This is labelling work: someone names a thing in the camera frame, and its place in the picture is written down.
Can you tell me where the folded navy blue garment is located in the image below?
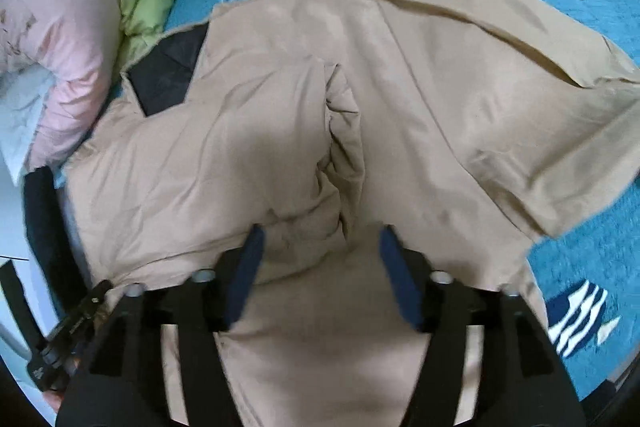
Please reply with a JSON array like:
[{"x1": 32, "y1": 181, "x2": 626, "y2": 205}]
[{"x1": 23, "y1": 167, "x2": 91, "y2": 315}]

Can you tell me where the pink embroidered quilt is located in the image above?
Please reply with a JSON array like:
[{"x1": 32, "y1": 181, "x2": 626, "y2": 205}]
[{"x1": 1, "y1": 0, "x2": 120, "y2": 174}]

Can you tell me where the tan beige jacket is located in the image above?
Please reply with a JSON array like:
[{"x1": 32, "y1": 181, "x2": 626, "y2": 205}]
[{"x1": 62, "y1": 0, "x2": 640, "y2": 427}]

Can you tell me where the black strap with buckle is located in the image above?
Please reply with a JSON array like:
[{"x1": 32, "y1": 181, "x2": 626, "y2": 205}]
[{"x1": 0, "y1": 258, "x2": 114, "y2": 393}]

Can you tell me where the white pillow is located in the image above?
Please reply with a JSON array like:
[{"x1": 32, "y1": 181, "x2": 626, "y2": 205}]
[{"x1": 1, "y1": 64, "x2": 55, "y2": 186}]

